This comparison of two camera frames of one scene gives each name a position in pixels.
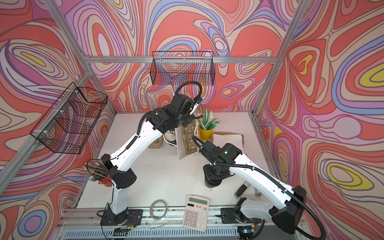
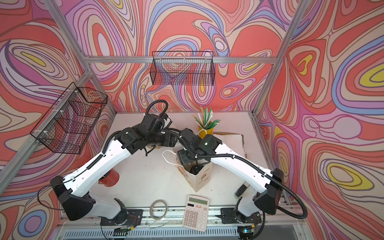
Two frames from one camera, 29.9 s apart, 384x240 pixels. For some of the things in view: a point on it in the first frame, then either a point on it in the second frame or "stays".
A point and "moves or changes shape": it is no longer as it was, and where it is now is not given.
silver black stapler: x=241 y=189 stays
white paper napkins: x=235 y=140 stays
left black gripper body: x=185 y=120 → x=164 y=139
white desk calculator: x=196 y=212 stays
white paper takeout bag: x=185 y=143 moves or changes shape
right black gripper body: x=214 y=172 → x=187 y=156
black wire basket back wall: x=178 y=68 stays
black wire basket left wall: x=66 y=123 stays
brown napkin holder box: x=220 y=138 stays
